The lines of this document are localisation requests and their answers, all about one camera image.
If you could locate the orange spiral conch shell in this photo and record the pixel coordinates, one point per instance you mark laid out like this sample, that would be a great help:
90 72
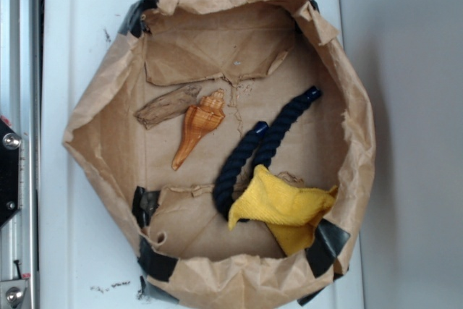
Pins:
199 120

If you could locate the brown paper bag liner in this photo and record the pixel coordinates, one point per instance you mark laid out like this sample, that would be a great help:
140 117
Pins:
262 53

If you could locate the brown driftwood piece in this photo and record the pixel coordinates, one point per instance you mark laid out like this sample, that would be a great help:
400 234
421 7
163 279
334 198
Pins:
167 106

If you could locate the yellow folded cloth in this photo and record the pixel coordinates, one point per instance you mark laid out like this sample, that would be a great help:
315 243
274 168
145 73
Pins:
291 213

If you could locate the white plastic bin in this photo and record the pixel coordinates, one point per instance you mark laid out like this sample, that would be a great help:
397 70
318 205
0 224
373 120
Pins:
86 261

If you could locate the black metal bracket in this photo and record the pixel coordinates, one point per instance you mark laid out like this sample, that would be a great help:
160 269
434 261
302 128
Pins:
9 172

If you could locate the aluminium frame rail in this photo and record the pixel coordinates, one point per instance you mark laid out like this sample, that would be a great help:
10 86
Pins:
20 104

